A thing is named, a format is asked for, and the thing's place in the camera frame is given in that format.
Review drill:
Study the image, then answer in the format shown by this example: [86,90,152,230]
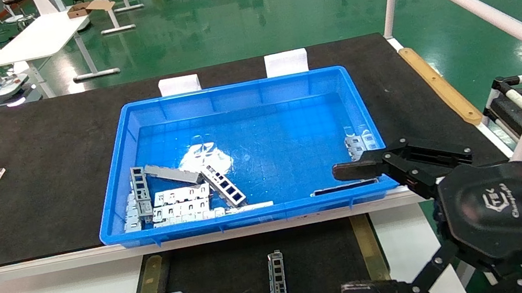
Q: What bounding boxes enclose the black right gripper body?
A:
[428,154,522,283]

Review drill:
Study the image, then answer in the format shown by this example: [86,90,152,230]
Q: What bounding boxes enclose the long silver slotted metal part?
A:
[263,250,290,293]

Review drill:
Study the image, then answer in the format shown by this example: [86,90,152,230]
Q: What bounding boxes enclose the black flat container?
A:
[115,212,395,293]

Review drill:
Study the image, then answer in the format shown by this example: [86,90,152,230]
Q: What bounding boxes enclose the long thin white strip part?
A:
[152,199,275,229]

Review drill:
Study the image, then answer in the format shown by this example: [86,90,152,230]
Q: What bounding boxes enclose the silver part with square windows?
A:
[200,160,248,212]

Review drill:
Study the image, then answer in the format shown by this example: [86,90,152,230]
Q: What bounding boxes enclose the plain grey metal bar part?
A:
[143,156,205,193]

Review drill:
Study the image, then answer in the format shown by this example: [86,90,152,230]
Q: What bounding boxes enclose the upright perforated grey metal part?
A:
[130,165,156,223]

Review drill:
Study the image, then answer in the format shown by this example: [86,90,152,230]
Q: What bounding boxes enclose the blue plastic bin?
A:
[78,59,403,254]

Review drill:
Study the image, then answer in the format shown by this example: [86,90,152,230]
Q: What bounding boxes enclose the long wooden edge strip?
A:
[399,37,485,136]

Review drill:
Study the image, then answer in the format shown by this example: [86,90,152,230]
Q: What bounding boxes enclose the white foam block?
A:
[158,73,202,98]
[263,48,310,78]

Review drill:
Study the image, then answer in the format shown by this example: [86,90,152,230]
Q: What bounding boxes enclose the white curved tube railing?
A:
[377,0,522,181]

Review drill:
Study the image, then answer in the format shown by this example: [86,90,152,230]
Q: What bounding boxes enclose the black table mat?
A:
[0,15,514,268]

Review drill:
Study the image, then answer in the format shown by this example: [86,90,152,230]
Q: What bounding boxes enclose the open cardboard box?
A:
[66,0,117,19]

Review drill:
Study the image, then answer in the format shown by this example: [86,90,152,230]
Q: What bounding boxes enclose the white desk with metal legs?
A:
[0,2,123,106]

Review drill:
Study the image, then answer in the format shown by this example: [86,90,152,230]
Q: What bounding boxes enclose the silver clip bracket part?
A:
[343,128,381,162]

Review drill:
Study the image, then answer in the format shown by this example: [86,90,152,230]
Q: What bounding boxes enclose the black cart frame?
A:
[478,73,522,164]

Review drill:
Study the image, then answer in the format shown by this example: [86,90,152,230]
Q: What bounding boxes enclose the white flat slotted bracket part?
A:
[152,182,212,208]
[151,198,212,222]

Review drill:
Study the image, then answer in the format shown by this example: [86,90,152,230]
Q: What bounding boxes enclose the stacked silver bracket part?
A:
[119,191,144,234]

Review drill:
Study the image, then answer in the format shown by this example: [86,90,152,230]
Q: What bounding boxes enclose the white table leg frame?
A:
[75,0,149,40]

